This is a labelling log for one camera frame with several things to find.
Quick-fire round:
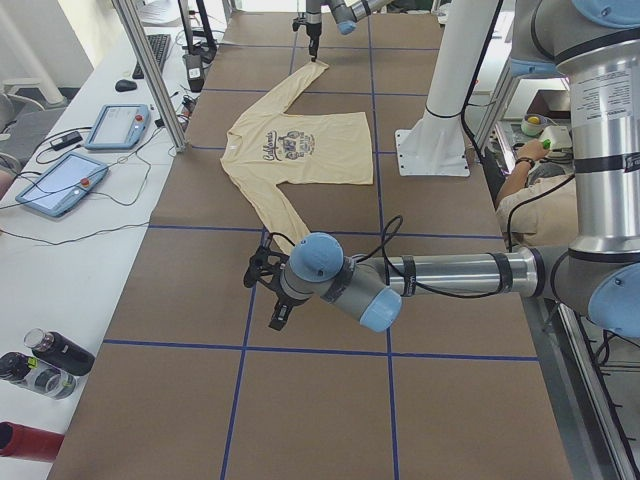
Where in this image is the red bottle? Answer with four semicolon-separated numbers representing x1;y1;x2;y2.
1;421;65;463

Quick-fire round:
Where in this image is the black water bottle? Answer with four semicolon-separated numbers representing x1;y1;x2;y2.
23;328;95;376

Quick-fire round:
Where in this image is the black keyboard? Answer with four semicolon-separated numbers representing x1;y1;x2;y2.
132;33;171;80

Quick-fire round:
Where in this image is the cream long-sleeve printed shirt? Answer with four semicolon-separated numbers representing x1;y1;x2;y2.
221;60;373;254

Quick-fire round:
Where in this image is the black computer mouse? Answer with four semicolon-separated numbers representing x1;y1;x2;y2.
114;79;138;93

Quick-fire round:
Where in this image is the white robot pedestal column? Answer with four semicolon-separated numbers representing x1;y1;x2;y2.
395;0;502;177

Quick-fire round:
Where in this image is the near blue teach pendant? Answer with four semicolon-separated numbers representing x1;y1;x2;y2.
15;152;109;218

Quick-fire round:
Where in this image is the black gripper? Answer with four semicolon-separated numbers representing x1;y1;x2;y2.
305;12;321;62
269;295;300;331

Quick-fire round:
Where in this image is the far blue teach pendant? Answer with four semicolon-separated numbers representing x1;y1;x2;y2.
84;104;150;150

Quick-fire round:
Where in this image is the clear water bottle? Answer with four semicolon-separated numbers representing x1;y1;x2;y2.
1;352;76;400

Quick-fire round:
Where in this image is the black box with label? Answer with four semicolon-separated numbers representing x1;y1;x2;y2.
182;53;205;93

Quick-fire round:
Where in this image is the seated person in beige shirt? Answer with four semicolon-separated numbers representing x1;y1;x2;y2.
495;139;578;246

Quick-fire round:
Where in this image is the blue teach pendant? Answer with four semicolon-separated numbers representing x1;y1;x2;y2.
15;152;109;218
84;104;150;150

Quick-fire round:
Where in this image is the aluminium frame post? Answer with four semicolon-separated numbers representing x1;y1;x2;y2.
112;0;186;153

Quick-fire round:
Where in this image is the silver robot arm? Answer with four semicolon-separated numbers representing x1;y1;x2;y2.
292;0;391;62
270;1;639;337

